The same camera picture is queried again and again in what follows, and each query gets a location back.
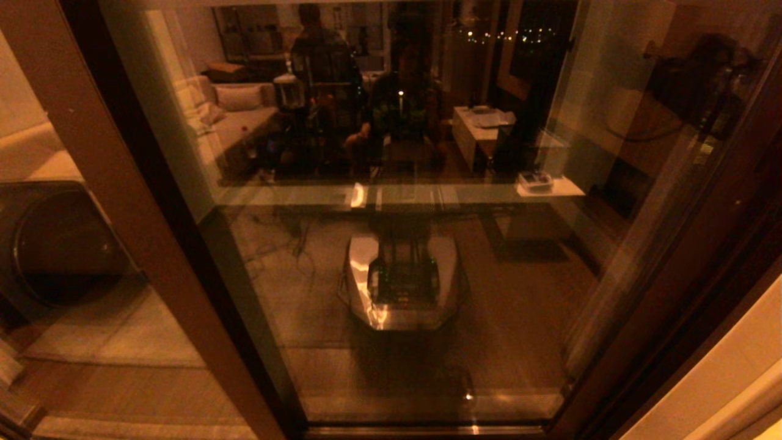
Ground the brown framed sliding glass door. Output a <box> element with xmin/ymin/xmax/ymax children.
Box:
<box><xmin>98</xmin><ymin>0</ymin><xmax>782</xmax><ymax>428</ymax></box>

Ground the black aluminum extrusion rail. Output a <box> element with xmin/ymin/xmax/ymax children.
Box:
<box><xmin>302</xmin><ymin>422</ymin><xmax>554</xmax><ymax>440</ymax></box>

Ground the dark balcony railing with knob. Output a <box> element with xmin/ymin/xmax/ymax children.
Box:
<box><xmin>602</xmin><ymin>6</ymin><xmax>782</xmax><ymax>218</ymax></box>

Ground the brown framed fixed glass panel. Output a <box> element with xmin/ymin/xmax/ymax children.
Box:
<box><xmin>0</xmin><ymin>0</ymin><xmax>306</xmax><ymax>440</ymax></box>

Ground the dark brown door frame jamb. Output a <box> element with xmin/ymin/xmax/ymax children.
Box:
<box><xmin>550</xmin><ymin>141</ymin><xmax>782</xmax><ymax>440</ymax></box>

